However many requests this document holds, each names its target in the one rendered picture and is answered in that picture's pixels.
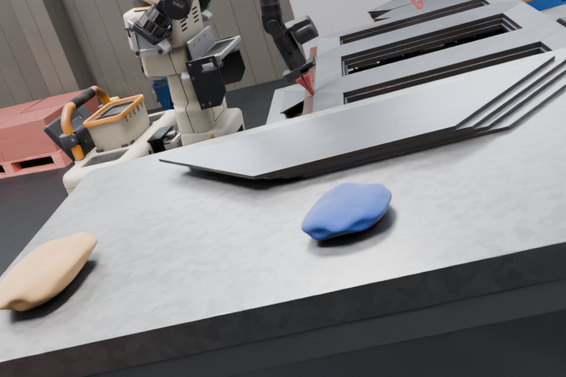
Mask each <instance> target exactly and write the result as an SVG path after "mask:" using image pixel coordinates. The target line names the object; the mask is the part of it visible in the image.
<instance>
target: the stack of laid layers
mask: <svg viewBox="0 0 566 377"><path fill-rule="evenodd" d="M489 4H490V3H488V2H487V1H486V0H472V1H468V2H465V3H459V4H457V5H453V6H450V7H447V8H442V9H438V10H435V11H432V12H428V13H423V14H420V15H417V16H413V17H411V18H407V19H402V20H399V21H395V22H392V23H389V24H384V25H380V26H377V27H374V28H371V29H365V30H362V31H359V32H355V33H353V34H349V35H344V36H340V37H339V40H340V45H344V44H347V43H350V42H354V41H357V40H363V39H365V38H369V37H372V36H375V35H380V34H384V33H387V32H390V31H394V30H397V29H402V28H406V27H409V26H412V25H415V24H421V23H423V22H427V21H431V20H433V19H439V18H442V17H445V16H449V15H452V14H455V13H460V12H464V11H467V10H470V9H474V8H479V7H482V6H485V5H489ZM497 29H503V30H504V31H505V32H506V33H507V32H510V31H514V30H517V29H523V28H522V27H521V26H520V25H518V24H517V23H515V22H514V21H513V20H511V19H510V18H508V17H507V16H506V15H504V14H503V13H500V14H496V15H493V16H490V17H487V18H483V19H478V20H474V21H472V22H468V23H465V24H459V25H456V26H452V27H450V28H446V29H441V30H437V31H434V32H431V33H428V34H424V35H419V36H415V37H413V38H409V39H406V40H400V41H397V42H393V43H391V44H387V45H382V46H378V47H375V48H372V49H369V50H363V51H360V52H356V53H354V54H350V55H347V56H341V67H342V76H346V75H349V69H352V68H355V67H358V66H364V65H367V64H371V63H374V62H378V61H383V60H386V59H389V58H393V57H396V56H401V55H405V54H408V53H412V52H415V51H418V50H424V49H427V48H430V47H434V46H438V45H443V44H446V43H449V42H452V41H456V40H461V39H465V38H468V37H472V36H474V35H480V34H484V33H487V32H490V31H494V30H497ZM549 51H552V50H551V49H550V48H548V47H547V46H546V45H544V44H543V43H542V42H541V41H539V42H536V43H532V44H529V45H523V46H520V47H516V48H513V49H509V50H504V51H501V52H497V53H493V54H491V55H487V56H481V57H478V58H475V59H471V60H468V61H462V62H459V63H456V64H452V65H449V66H443V67H440V68H436V69H433V70H429V71H427V72H421V73H417V74H414V75H410V76H407V77H401V78H398V79H394V80H392V81H388V82H382V83H378V84H376V85H372V86H369V87H365V88H360V89H356V90H353V91H349V92H346V93H344V105H345V104H350V103H353V102H357V101H361V100H364V99H368V98H373V97H376V96H380V95H383V94H387V93H392V92H396V91H399V90H403V89H406V88H412V87H415V86H419V85H422V84H426V83H429V82H435V81H438V80H441V79H445V78H448V77H454V76H458V75H461V74H464V73H468V72H474V71H477V70H481V69H484V68H487V67H491V66H497V65H500V64H504V63H507V62H510V61H516V60H520V59H523V58H527V57H530V56H535V55H539V54H542V53H546V52H549Z"/></svg>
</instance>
